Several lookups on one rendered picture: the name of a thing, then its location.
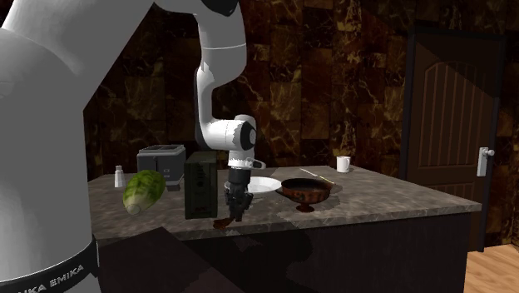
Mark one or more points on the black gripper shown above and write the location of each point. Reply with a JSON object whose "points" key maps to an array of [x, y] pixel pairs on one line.
{"points": [[237, 178]]}

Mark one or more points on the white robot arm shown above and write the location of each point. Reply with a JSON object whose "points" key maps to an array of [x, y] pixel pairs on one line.
{"points": [[44, 134]]}

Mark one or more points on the small brown object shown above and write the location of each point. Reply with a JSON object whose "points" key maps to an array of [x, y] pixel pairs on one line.
{"points": [[222, 224]]}

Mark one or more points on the white plate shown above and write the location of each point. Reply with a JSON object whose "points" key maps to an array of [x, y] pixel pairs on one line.
{"points": [[263, 184]]}

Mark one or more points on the dark green box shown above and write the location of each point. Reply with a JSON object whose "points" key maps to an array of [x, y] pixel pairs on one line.
{"points": [[200, 186]]}

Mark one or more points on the brown footed bowl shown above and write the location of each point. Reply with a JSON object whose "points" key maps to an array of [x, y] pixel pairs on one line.
{"points": [[305, 190]]}

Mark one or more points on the thin pale knife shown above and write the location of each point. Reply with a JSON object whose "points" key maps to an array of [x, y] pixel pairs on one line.
{"points": [[312, 173]]}

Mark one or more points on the grey toaster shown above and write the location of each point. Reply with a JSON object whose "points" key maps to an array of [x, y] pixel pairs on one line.
{"points": [[162, 162]]}

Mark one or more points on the green cabbage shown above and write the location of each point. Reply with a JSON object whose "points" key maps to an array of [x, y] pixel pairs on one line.
{"points": [[144, 190]]}

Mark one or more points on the white mug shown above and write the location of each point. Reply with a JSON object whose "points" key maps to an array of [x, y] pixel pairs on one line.
{"points": [[343, 164]]}

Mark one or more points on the white salt shaker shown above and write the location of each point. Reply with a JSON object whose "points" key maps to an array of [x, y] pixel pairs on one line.
{"points": [[119, 178]]}

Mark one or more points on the dark brown door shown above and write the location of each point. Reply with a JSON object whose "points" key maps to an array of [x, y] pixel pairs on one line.
{"points": [[450, 121]]}

